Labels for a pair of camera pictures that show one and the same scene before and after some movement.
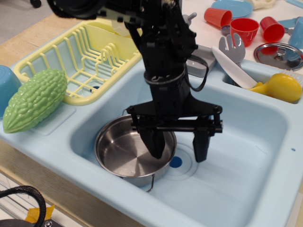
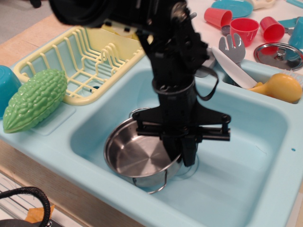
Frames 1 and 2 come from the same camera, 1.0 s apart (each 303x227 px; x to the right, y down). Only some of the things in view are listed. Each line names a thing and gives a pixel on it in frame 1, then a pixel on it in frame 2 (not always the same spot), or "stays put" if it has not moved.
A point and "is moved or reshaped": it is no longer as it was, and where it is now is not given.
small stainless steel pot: x=120 y=150 is moved or reshaped
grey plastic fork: x=236 y=52 stays put
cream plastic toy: x=257 y=4 stays put
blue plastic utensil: x=289 y=23 stays put
